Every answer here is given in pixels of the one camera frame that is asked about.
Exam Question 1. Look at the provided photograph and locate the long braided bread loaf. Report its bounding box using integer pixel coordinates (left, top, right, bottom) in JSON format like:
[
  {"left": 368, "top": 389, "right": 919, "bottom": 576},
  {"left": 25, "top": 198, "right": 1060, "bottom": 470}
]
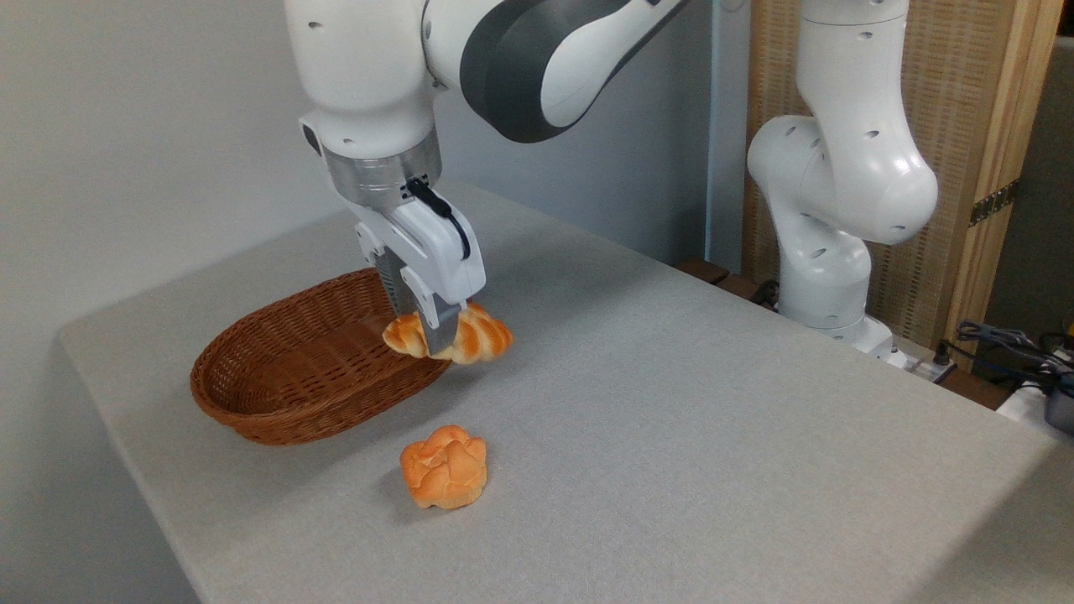
[{"left": 382, "top": 301, "right": 515, "bottom": 367}]

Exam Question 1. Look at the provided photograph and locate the brown wicker oval basket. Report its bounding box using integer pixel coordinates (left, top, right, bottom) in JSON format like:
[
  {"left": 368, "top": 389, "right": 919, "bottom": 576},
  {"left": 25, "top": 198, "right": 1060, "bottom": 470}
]
[{"left": 190, "top": 268, "right": 455, "bottom": 447}]

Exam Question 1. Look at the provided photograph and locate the metal screen hinge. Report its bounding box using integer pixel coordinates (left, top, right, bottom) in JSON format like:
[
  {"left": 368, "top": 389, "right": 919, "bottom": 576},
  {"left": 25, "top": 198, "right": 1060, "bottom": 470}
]
[{"left": 968, "top": 178, "right": 1021, "bottom": 228}]

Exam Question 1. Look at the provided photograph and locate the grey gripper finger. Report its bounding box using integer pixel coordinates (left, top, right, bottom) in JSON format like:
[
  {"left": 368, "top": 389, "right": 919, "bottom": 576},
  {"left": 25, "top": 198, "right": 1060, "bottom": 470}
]
[
  {"left": 373, "top": 247, "right": 420, "bottom": 320},
  {"left": 417, "top": 298, "right": 465, "bottom": 358}
]

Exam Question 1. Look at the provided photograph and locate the wooden woven folding screen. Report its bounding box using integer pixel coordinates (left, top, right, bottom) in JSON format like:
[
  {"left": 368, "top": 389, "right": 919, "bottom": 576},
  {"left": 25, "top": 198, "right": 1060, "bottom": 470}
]
[{"left": 743, "top": 0, "right": 1066, "bottom": 357}]

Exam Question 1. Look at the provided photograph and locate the grey box device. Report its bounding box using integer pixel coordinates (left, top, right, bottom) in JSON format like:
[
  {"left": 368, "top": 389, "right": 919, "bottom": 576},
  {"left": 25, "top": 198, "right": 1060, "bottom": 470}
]
[{"left": 1044, "top": 388, "right": 1074, "bottom": 436}]

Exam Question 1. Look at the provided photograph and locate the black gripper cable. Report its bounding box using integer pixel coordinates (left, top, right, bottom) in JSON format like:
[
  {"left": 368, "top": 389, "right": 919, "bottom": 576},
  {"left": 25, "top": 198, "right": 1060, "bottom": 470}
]
[{"left": 404, "top": 177, "right": 473, "bottom": 263}]

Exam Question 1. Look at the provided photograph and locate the dark blue cable bundle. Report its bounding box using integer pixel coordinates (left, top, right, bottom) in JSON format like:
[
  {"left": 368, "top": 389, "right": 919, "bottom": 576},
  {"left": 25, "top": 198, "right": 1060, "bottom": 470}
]
[{"left": 938, "top": 320, "right": 1074, "bottom": 388}]

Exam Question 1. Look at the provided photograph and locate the round orange bread roll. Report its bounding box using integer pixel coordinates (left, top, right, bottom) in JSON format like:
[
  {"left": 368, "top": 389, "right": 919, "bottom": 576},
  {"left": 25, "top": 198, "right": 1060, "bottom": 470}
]
[{"left": 399, "top": 424, "right": 489, "bottom": 511}]

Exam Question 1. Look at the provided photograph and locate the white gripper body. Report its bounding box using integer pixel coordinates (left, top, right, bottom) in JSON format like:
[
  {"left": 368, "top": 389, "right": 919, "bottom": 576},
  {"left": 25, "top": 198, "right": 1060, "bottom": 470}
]
[{"left": 299, "top": 117, "right": 488, "bottom": 330}]

